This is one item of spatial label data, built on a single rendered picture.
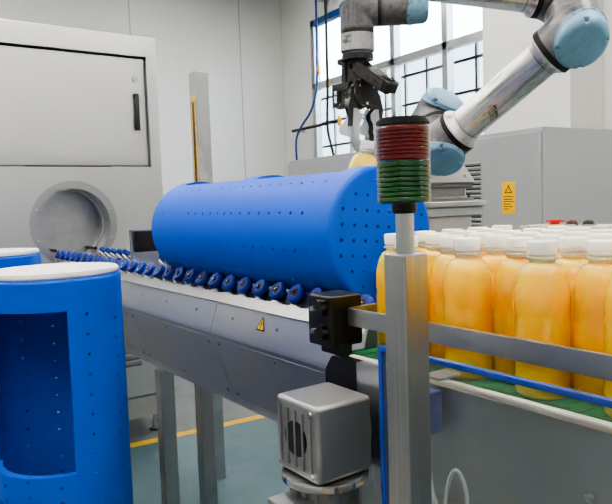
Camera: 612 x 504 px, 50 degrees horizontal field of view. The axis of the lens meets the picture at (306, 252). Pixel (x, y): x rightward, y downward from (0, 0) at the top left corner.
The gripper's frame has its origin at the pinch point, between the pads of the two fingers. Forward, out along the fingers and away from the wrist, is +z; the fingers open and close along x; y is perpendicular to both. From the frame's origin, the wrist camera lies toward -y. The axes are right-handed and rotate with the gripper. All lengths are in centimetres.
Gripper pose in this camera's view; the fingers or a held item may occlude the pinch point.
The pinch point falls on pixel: (365, 144)
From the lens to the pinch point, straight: 148.1
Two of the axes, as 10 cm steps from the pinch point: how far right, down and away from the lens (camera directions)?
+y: -5.9, -0.6, 8.1
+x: -8.1, 0.8, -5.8
